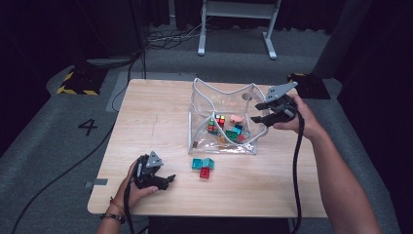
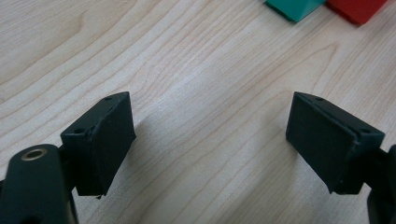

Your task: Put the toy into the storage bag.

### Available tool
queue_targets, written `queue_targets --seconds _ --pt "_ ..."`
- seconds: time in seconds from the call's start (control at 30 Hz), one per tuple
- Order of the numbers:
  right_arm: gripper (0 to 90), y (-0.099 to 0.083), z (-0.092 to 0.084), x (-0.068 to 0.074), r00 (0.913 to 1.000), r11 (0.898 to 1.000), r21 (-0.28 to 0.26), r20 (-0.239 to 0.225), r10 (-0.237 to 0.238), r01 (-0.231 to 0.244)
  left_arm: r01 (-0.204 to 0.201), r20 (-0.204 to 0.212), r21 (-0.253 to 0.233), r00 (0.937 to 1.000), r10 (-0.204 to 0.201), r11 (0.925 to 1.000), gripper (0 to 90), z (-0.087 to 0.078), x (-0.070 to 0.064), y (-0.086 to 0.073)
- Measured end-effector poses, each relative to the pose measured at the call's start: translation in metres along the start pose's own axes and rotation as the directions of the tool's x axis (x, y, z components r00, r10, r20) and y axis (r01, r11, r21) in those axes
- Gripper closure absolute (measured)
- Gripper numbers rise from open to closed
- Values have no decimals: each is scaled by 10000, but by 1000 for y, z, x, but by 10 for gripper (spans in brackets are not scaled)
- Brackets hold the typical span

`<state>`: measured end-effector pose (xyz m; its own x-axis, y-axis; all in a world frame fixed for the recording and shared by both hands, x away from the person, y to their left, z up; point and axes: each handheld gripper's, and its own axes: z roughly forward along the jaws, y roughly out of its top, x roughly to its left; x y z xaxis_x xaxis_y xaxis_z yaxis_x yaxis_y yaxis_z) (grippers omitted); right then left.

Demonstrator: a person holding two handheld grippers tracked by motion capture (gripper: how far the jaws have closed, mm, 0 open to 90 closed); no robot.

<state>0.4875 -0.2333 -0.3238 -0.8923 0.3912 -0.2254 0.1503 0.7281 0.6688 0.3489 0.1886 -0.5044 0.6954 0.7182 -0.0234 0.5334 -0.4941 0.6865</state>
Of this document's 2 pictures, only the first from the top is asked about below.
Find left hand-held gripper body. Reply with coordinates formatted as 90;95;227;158
132;150;165;190

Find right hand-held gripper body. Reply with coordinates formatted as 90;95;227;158
264;81;299;127

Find multicoloured puzzle cube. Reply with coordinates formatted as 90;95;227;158
207;113;227;136

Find clear plastic bag white trim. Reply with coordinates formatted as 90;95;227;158
187;77;271;156

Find person's right hand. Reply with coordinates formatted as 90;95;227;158
273;95;320;140

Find person's left hand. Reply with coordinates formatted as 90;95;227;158
115;160;160;211

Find black yellow striped base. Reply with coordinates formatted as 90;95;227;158
286;72;331;100
56;64;110;97

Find grey tape piece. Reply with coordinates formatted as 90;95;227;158
85;177;109;189

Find grey curtain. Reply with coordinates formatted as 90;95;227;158
313;0;373;79

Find grey stand base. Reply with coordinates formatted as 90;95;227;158
86;56;142;69

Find black stand pole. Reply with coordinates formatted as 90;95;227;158
130;0;148;80

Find left hand-held gripper black cable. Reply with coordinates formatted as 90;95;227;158
123;179;136;234

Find hand-held gripper black cable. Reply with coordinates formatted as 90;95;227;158
123;179;136;234
290;108;306;234

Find orange string bracelet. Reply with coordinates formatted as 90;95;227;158
109;195;127;215

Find dark bead bracelet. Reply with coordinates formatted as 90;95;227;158
98;213;126;225

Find right hand-held gripper black cable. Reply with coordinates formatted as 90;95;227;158
290;108;306;234

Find black floor cable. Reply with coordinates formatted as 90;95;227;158
11;123;116;234
111;53;139;113

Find white metal stand frame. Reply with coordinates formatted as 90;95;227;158
197;0;282;60

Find bundle of floor cables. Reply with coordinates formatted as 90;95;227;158
144;18;208;51

